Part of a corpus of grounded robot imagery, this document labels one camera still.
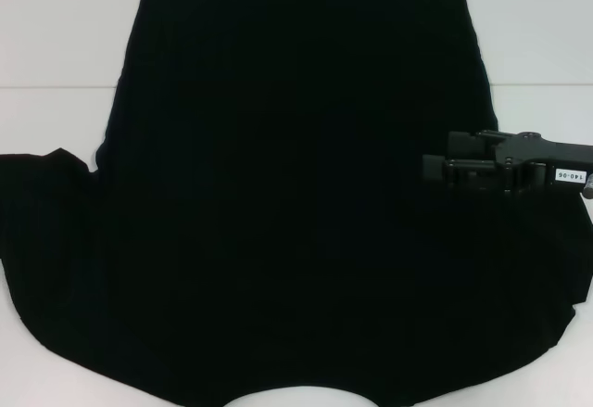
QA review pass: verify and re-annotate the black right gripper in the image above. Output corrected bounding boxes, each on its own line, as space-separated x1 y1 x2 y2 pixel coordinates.
422 129 593 196

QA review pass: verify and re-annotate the black t-shirt with FREE print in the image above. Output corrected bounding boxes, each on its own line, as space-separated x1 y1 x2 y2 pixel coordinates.
0 0 593 407

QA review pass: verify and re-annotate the white number sticker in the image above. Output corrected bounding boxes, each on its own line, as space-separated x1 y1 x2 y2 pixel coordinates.
553 168 587 184

